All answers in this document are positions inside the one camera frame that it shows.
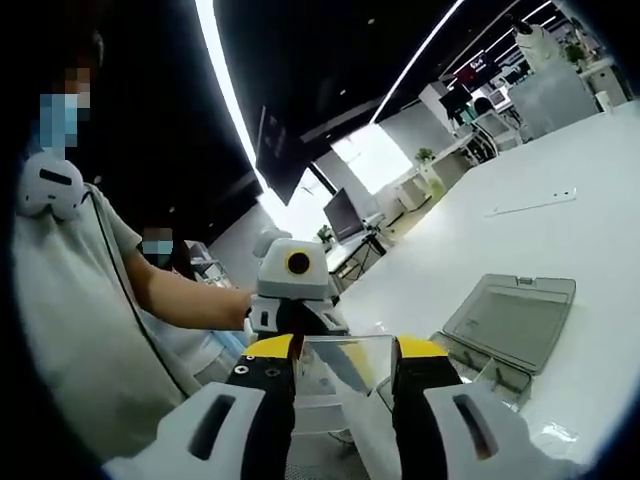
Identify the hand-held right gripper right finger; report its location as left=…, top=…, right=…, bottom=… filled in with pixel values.
left=391, top=335, right=569, bottom=480

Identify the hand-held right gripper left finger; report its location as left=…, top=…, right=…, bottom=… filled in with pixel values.
left=104, top=333, right=297, bottom=480

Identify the clear plastic divider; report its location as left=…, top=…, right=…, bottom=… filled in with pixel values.
left=294, top=334, right=401, bottom=451

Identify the clear plastic organizer box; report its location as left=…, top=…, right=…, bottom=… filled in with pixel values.
left=374, top=272, right=578, bottom=415

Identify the white side desk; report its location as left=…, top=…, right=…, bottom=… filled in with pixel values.
left=323, top=219, right=399, bottom=294

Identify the black desk monitor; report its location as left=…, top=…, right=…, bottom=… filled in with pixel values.
left=322, top=187, right=365, bottom=245

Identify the clear plastic bag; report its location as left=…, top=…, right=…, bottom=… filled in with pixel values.
left=528, top=418, right=582, bottom=447

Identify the black hanging panel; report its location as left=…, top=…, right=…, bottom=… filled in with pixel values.
left=253, top=103, right=307, bottom=207

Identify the white low shelf unit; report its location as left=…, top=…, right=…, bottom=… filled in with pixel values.
left=393, top=144, right=474, bottom=214

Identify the person's grey shirt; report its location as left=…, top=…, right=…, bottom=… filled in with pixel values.
left=10, top=177, right=204, bottom=454

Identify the white table strip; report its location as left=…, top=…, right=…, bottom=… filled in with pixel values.
left=483, top=186, right=578, bottom=218

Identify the white office chair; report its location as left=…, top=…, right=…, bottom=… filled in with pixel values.
left=469, top=97, right=504, bottom=154

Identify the white chest device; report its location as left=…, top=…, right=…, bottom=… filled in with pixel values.
left=17, top=152, right=85, bottom=222

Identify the grey partition screen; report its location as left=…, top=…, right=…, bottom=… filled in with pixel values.
left=508, top=63, right=602, bottom=143

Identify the red wall screen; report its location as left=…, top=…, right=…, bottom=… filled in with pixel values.
left=451, top=46, right=490, bottom=85

